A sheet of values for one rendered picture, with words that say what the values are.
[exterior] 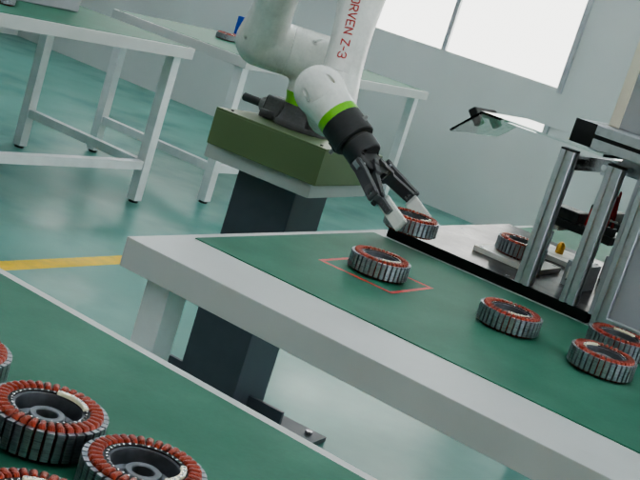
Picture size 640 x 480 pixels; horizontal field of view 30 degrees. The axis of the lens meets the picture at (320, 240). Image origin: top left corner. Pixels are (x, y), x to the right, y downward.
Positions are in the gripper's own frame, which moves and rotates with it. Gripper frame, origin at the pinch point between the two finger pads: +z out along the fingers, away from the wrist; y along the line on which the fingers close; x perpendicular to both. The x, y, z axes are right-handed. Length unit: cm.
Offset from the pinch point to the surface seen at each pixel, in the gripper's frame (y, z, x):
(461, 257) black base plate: -8.2, 10.8, 0.7
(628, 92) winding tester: -17.3, 5.3, 45.9
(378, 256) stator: 23.4, 8.8, 0.3
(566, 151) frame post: -8.3, 8.5, 31.3
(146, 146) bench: -200, -176, -169
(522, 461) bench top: 70, 57, 23
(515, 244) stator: -22.5, 12.6, 6.8
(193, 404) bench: 112, 36, 14
